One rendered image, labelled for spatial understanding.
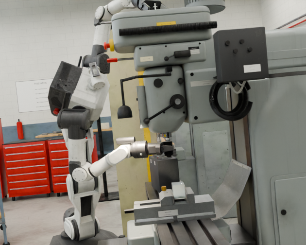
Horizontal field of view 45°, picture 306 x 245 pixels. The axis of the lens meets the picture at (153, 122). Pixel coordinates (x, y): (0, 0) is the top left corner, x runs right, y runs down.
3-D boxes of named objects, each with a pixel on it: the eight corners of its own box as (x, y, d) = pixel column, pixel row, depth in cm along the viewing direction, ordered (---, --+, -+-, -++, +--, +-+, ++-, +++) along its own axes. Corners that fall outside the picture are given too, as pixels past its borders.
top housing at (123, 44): (113, 46, 167) (110, 11, 167) (114, 55, 193) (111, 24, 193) (214, 38, 171) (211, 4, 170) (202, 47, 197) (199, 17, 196)
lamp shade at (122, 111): (115, 118, 179) (114, 106, 179) (128, 117, 182) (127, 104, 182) (121, 118, 173) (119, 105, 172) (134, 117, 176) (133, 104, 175)
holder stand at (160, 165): (160, 194, 204) (156, 158, 203) (151, 186, 226) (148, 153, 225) (180, 190, 207) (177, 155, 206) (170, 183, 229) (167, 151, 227)
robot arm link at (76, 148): (65, 181, 191) (63, 140, 186) (74, 172, 203) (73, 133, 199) (86, 183, 189) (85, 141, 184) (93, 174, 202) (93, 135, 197)
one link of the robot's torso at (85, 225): (66, 235, 247) (64, 170, 232) (94, 227, 256) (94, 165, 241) (73, 248, 234) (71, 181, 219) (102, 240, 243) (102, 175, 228)
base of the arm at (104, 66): (90, 79, 224) (77, 70, 215) (96, 61, 228) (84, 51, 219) (108, 78, 215) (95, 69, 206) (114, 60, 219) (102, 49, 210)
